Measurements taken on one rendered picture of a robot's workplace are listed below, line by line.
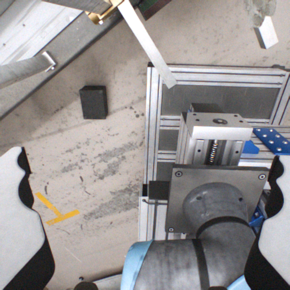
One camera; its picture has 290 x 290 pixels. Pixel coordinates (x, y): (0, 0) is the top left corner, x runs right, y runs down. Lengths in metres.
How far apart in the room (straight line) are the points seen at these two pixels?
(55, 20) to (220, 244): 0.80
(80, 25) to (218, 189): 0.61
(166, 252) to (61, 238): 2.22
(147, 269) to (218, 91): 1.09
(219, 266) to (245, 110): 1.12
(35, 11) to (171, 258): 0.82
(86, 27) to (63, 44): 0.09
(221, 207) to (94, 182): 1.54
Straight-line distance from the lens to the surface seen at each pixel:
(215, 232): 0.46
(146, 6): 0.72
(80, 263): 2.92
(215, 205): 0.49
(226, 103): 1.36
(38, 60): 0.71
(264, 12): 0.61
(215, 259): 0.42
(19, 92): 0.88
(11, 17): 0.92
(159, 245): 0.43
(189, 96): 1.29
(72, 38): 0.76
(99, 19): 0.62
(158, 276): 0.40
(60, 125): 1.70
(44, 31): 0.88
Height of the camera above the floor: 1.42
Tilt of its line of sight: 60 degrees down
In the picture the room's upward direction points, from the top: 178 degrees counter-clockwise
